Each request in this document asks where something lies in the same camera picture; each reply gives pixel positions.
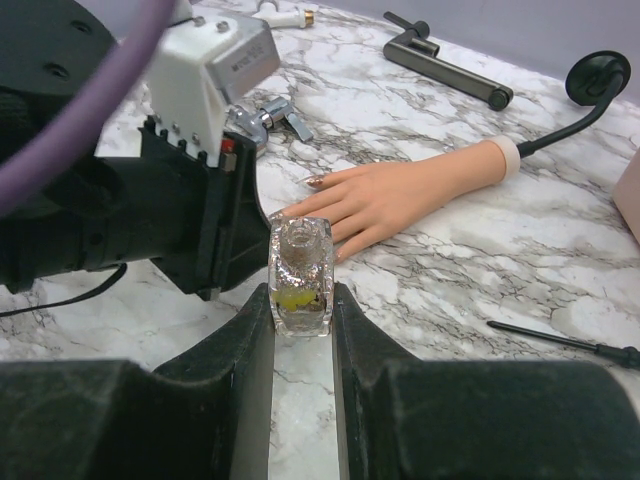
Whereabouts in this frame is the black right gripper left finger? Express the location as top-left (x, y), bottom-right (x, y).
top-left (1, 285), bottom-right (274, 479)

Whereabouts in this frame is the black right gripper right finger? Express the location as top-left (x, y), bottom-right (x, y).
top-left (332, 284), bottom-right (639, 479)

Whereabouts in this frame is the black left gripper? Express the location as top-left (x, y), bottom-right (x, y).
top-left (140, 116), bottom-right (270, 300)

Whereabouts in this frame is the glitter nail polish bottle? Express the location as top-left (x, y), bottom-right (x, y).
top-left (268, 216), bottom-right (334, 337)

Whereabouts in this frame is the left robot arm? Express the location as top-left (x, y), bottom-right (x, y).
top-left (1, 1), bottom-right (280, 299)

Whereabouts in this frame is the chrome faucet tap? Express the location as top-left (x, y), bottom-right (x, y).
top-left (229, 97), bottom-right (314, 156)

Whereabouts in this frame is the mannequin practice hand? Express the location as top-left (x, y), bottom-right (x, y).
top-left (279, 136), bottom-right (521, 262)

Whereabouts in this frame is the white plastic faucet tap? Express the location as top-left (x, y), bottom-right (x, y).
top-left (252, 0), bottom-right (315, 29)

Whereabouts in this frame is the pink plastic storage box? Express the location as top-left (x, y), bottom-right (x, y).
top-left (613, 150), bottom-right (640, 241)

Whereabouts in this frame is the black flexible stand with base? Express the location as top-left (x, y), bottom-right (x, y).
top-left (517, 50), bottom-right (632, 159)

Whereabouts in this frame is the thin black cable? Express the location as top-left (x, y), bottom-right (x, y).
top-left (0, 262), bottom-right (129, 319)

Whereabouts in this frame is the orange handled screwdriver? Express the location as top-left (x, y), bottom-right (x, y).
top-left (486, 320), bottom-right (640, 370)

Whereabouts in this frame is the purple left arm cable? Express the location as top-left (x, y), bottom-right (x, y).
top-left (0, 0), bottom-right (174, 217)

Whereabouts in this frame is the dark bronze faucet handle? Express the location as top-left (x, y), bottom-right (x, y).
top-left (382, 9), bottom-right (515, 111)

